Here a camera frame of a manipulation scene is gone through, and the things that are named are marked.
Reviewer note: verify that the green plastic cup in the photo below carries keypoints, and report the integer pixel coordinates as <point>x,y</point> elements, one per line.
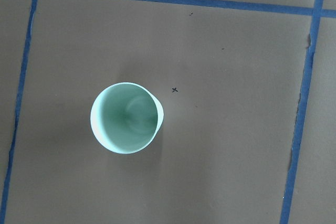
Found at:
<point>125,117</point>

